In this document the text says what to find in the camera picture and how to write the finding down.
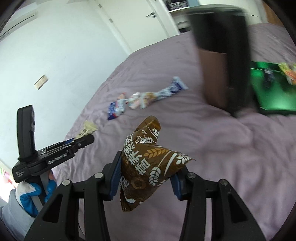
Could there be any beige small snack packet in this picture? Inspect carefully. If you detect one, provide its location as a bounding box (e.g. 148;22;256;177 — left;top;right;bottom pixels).
74;120;97;140

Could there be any blue white biscuit packet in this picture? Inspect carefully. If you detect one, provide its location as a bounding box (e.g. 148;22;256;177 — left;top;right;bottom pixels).
107;99;127;121

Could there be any brown oat bar packet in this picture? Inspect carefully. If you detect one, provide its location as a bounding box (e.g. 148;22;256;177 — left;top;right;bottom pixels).
120;115;193;212

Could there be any pink white candy packet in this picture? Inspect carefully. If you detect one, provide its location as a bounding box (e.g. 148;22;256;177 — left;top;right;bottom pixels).
128;92;145;109

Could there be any white blue cracker packet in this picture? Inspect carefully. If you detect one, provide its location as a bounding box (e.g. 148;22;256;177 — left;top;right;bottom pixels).
140;76;189;109

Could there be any clear mixed fruit snack bag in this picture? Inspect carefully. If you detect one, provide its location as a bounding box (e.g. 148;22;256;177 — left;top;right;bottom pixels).
279;62;296;85

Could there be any orange wafer snack packet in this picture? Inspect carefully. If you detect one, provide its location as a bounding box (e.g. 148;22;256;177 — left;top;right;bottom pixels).
117;93;126;100

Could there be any dark blue snack packet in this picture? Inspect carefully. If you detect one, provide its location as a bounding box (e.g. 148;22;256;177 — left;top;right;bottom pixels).
263;68;275;89

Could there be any blue white gloved hand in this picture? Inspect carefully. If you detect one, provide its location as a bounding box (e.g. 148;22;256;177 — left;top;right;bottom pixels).
16;170;57;217

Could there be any black phone on gripper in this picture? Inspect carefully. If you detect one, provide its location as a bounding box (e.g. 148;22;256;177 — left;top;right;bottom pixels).
16;105;36;162

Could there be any purple bed cover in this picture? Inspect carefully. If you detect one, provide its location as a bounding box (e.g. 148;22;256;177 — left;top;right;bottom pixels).
53;23;295;240

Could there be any green tray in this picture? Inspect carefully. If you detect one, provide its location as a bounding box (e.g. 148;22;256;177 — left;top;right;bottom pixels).
250;61;295;115

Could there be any white air conditioner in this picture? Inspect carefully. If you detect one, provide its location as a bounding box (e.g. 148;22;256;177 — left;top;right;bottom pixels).
1;2;38;41

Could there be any white door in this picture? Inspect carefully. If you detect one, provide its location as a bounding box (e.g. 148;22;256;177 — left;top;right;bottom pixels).
93;0;180;54

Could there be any copper black thermos kettle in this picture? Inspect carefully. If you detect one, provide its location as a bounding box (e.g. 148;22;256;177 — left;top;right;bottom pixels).
186;4;251;115

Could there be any beige wall switch plate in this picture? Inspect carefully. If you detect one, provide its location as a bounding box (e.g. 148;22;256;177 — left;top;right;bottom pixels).
34;74;48;90

